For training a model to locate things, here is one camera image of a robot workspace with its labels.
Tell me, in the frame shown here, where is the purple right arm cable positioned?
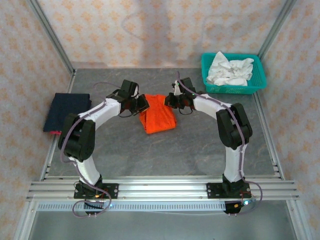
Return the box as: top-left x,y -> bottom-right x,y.
176,70 -> 264,217

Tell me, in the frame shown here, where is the aluminium frame post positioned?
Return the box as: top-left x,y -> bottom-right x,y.
257,0 -> 298,60
26,0 -> 77,75

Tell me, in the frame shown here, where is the teal plastic basket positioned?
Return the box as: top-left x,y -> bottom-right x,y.
201,52 -> 268,96

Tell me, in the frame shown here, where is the grey slotted cable duct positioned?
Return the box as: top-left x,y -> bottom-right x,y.
36,201 -> 227,212

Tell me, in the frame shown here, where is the aluminium frame leg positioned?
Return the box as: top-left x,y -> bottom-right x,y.
13,201 -> 38,240
286,199 -> 310,240

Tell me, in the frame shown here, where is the folded navy t-shirt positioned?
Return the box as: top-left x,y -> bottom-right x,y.
42,92 -> 92,133

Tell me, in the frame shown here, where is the aluminium table edge rail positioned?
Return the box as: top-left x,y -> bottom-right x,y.
39,71 -> 77,181
252,91 -> 286,181

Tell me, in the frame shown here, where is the white t-shirt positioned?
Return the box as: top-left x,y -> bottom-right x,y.
205,50 -> 255,87

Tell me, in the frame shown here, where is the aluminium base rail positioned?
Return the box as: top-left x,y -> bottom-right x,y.
26,176 -> 300,202

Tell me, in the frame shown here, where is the orange t-shirt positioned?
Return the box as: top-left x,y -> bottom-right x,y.
138,93 -> 178,135

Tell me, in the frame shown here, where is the small controller board with wires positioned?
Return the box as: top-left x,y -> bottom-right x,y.
83,192 -> 113,209
234,195 -> 257,209

